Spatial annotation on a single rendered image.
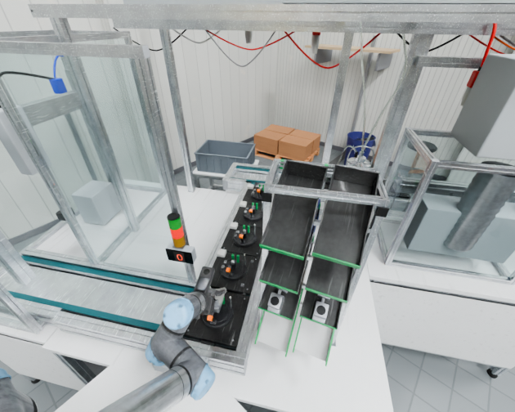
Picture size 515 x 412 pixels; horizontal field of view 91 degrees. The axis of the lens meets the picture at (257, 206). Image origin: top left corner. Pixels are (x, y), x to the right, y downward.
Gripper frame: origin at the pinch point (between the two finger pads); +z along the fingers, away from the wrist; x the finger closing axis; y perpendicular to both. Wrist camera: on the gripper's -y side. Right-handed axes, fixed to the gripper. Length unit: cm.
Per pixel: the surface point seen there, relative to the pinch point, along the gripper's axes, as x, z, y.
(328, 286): 42.1, -17.9, -10.5
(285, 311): 29.8, -7.6, 2.5
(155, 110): -18, -36, -56
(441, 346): 137, 95, 32
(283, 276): 27.5, -17.7, -11.0
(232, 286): 2.2, 24.1, 3.8
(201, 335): -3.7, 5.1, 22.0
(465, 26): 94, 13, -134
